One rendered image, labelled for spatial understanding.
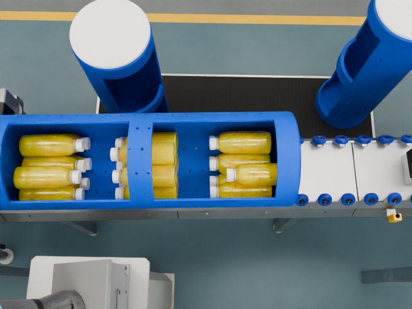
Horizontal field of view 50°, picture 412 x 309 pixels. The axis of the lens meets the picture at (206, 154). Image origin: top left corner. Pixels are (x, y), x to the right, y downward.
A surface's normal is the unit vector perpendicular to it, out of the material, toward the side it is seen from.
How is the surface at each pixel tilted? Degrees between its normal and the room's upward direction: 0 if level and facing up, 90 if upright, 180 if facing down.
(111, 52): 0
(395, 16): 0
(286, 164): 20
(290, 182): 44
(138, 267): 0
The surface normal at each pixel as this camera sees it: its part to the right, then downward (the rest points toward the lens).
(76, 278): -0.69, -0.20
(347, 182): 0.00, -0.29
